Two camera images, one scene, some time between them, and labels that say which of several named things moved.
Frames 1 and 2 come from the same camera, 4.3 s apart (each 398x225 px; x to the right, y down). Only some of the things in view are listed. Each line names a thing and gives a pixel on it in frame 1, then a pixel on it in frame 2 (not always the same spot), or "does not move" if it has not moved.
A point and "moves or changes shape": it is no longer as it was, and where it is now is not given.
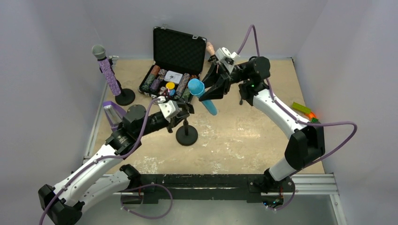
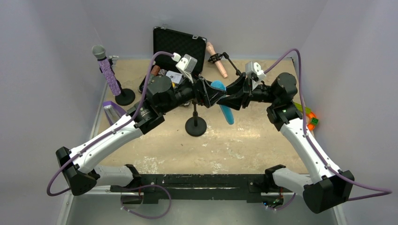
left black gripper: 182,113 to 201,92
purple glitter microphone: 99,51 does not move
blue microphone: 196,87 moves or changes shape
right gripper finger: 212,76 to 240,86
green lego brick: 301,108 does not move
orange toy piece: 310,115 does not move
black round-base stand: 187,135 to 195,126
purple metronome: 115,114 does not move
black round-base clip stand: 127,96 does not move
